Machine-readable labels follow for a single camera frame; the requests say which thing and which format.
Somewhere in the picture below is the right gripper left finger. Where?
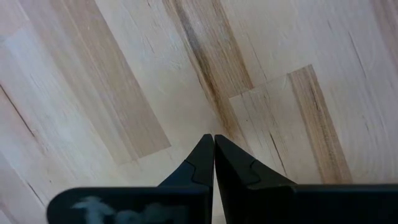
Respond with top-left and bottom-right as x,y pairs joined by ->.
46,133 -> 215,224

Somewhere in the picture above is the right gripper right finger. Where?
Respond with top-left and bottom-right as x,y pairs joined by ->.
214,134 -> 398,224

